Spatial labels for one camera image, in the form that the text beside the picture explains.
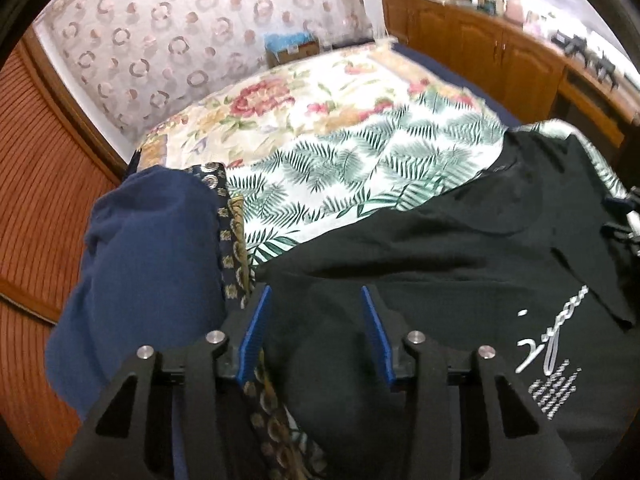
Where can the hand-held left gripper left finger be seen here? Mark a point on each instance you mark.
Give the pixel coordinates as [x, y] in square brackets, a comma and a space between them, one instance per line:
[252, 340]

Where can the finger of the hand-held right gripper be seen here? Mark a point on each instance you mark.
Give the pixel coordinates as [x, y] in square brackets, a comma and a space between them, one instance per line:
[622, 232]

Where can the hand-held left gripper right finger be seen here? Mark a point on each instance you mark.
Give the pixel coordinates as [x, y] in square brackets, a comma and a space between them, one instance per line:
[377, 335]

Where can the black printed t-shirt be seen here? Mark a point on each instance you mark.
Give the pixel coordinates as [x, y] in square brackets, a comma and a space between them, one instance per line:
[425, 240]

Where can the gold navy patterned cloth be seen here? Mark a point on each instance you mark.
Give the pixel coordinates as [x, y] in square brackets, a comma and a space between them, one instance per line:
[232, 250]

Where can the navy blue folded cloth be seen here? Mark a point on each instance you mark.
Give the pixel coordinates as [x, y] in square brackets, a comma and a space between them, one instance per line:
[150, 260]

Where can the palm leaf print sheet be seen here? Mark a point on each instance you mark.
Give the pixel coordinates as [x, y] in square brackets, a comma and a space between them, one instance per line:
[350, 170]

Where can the black toy figure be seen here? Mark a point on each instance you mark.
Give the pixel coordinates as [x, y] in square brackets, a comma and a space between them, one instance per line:
[585, 50]

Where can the dark blue bed sheet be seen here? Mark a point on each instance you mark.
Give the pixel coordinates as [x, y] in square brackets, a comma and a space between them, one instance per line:
[450, 70]

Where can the wooden cabinet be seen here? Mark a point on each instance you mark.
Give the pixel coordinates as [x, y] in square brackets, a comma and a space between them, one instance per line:
[475, 45]

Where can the floral bedspread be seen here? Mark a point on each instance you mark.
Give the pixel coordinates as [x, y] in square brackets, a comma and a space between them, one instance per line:
[280, 100]

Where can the pink vase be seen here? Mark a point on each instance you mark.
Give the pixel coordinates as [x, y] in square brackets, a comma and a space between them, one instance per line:
[515, 5]

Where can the wooden louvred wardrobe door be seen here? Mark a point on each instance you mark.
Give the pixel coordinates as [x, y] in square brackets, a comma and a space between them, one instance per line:
[35, 185]

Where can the cardboard box with blue contents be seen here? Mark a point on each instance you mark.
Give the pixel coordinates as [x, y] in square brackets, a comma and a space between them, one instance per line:
[292, 50]

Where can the circle patterned curtain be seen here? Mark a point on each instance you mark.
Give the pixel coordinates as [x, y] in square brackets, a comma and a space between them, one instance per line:
[175, 35]

